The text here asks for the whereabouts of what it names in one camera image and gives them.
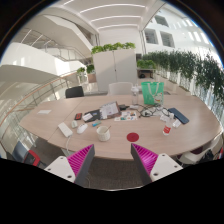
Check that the green plants atop cabinet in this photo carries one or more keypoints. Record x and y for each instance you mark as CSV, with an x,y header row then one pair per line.
x,y
113,46

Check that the clear red-labelled water bottle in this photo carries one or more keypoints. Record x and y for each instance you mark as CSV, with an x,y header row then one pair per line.
x,y
167,127

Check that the black wallet with white card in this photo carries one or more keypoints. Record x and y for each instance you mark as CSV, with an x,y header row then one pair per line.
x,y
93,115

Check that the white gridded mug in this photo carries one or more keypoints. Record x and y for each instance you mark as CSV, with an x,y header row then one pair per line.
x,y
103,135

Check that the potted plants by railing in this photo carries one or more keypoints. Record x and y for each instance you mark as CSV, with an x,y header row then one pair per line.
x,y
90,69

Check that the red and black chair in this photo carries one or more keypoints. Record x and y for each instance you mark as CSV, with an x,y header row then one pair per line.
x,y
31,157

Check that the colourful sticker sheet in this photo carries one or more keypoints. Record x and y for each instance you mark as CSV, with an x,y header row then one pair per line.
x,y
126,116

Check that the tall clear drinking bottle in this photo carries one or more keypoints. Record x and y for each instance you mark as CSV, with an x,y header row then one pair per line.
x,y
134,96

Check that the white computer mouse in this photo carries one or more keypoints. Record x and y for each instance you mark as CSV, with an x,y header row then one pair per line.
x,y
82,128

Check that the white chair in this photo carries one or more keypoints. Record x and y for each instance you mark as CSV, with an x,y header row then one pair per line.
x,y
120,88

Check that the green tote bag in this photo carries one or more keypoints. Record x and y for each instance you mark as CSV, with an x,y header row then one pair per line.
x,y
152,94

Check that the white paper slip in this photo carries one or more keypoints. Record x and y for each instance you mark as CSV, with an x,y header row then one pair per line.
x,y
44,112

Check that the small teal tube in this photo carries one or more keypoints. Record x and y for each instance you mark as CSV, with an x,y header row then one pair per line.
x,y
96,123

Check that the white cabinet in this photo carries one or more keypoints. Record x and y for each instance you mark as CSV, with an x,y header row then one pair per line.
x,y
115,70

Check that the row of green trees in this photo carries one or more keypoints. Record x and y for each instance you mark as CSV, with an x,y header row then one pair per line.
x,y
190,66

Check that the white power strip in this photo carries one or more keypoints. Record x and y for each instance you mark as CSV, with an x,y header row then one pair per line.
x,y
65,129

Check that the clear plastic packet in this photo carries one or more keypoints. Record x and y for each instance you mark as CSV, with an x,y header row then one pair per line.
x,y
176,123

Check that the red and black card case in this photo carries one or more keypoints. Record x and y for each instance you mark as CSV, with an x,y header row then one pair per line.
x,y
78,116

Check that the flat round red coaster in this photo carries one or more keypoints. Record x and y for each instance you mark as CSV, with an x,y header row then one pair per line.
x,y
132,137

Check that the black office chair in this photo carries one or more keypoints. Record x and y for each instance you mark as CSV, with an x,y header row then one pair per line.
x,y
74,92

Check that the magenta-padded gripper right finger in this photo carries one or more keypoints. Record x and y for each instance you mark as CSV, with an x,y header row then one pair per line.
x,y
165,165

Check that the white packet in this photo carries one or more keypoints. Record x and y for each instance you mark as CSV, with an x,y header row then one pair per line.
x,y
165,117

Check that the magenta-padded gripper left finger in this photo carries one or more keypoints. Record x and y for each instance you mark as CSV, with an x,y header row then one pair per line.
x,y
59,166

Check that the black power adapter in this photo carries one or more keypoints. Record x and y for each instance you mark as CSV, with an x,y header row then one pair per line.
x,y
123,107

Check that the gold spoon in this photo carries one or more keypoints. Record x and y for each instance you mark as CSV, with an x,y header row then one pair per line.
x,y
108,128

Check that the small white-grey device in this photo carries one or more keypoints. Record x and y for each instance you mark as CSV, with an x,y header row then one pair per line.
x,y
74,124

